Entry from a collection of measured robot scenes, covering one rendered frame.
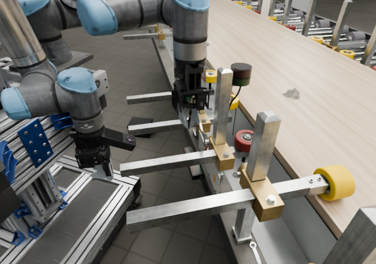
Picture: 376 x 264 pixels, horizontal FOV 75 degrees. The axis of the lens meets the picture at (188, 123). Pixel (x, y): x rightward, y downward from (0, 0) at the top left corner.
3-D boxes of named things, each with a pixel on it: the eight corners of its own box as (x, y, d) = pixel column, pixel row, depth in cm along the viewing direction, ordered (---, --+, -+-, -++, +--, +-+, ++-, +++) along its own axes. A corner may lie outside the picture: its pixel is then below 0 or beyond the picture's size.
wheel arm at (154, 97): (127, 106, 119) (126, 98, 116) (127, 103, 121) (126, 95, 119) (214, 96, 127) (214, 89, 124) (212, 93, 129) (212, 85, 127)
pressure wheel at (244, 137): (236, 170, 83) (241, 145, 76) (228, 155, 89) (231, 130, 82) (258, 167, 84) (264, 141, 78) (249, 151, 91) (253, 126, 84)
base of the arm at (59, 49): (22, 64, 96) (12, 38, 90) (52, 51, 107) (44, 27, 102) (52, 69, 92) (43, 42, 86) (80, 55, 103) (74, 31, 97)
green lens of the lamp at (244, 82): (233, 87, 69) (234, 80, 68) (226, 78, 74) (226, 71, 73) (253, 85, 70) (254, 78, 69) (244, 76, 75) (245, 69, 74)
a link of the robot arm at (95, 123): (102, 103, 66) (100, 120, 60) (106, 117, 69) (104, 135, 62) (73, 106, 65) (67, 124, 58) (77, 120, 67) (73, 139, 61)
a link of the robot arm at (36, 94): (19, 104, 63) (66, 97, 66) (10, 129, 54) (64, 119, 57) (6, 76, 58) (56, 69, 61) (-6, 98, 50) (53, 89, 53)
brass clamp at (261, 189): (257, 223, 54) (261, 209, 51) (234, 177, 64) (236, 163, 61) (282, 217, 55) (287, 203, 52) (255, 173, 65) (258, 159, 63)
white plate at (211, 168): (216, 197, 86) (219, 178, 80) (197, 149, 106) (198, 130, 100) (218, 197, 86) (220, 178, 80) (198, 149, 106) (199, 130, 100)
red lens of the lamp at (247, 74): (234, 79, 68) (235, 71, 66) (226, 70, 72) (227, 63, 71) (254, 77, 69) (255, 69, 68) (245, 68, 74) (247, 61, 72)
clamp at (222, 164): (219, 171, 79) (220, 160, 76) (207, 145, 90) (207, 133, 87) (235, 169, 80) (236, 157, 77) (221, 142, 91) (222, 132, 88)
